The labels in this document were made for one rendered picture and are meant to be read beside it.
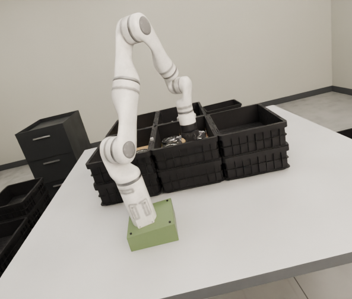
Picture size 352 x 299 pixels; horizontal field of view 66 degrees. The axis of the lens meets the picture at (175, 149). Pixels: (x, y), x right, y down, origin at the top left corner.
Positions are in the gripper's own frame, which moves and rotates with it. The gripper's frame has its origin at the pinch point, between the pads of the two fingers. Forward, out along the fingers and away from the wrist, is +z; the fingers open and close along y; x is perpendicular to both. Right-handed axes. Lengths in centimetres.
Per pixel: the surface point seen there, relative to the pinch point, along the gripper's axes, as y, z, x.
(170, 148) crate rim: -10.0, -6.9, -8.8
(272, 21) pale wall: 169, -50, 348
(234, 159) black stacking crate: 16.5, 4.5, -9.1
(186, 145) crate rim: -2.6, -6.9, -8.9
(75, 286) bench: -46, 15, -53
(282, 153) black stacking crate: 38.0, 6.7, -8.1
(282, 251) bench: 19, 15, -56
